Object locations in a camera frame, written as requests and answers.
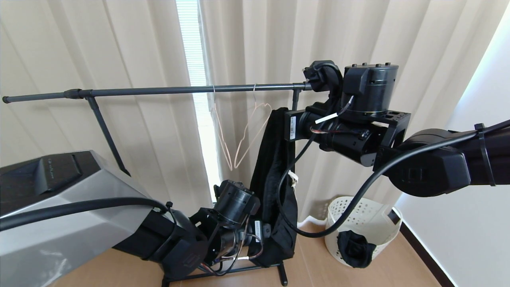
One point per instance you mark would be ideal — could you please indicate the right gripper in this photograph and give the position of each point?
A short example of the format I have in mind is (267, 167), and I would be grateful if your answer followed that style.
(338, 137)

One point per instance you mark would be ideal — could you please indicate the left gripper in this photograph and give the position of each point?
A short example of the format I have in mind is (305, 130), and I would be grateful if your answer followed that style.
(249, 239)

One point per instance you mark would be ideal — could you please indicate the black shorts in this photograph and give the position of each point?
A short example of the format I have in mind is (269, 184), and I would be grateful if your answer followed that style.
(271, 175)

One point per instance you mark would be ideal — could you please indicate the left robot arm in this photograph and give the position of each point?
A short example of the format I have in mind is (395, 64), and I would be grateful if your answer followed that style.
(79, 207)

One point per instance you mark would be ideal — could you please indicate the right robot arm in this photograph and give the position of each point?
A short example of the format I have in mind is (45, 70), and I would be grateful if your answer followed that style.
(430, 167)

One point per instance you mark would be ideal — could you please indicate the pink clothes hanger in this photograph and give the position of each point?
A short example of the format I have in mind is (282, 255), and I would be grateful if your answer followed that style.
(259, 131)
(221, 139)

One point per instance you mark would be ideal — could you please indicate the white laundry basket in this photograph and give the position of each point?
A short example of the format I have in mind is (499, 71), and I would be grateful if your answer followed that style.
(370, 215)

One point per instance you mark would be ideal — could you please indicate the black clothes rack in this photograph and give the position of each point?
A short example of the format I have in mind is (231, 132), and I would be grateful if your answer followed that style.
(139, 91)

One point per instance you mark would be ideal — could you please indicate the black garment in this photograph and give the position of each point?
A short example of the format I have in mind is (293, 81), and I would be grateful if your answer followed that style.
(354, 249)

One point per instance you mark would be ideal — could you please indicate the beige curtain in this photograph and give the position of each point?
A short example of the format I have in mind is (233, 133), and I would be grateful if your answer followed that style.
(418, 40)
(79, 48)

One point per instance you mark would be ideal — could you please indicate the window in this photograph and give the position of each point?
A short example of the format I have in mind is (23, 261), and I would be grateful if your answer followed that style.
(187, 40)

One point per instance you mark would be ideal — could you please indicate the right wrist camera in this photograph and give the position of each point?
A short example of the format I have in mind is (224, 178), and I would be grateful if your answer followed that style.
(322, 75)

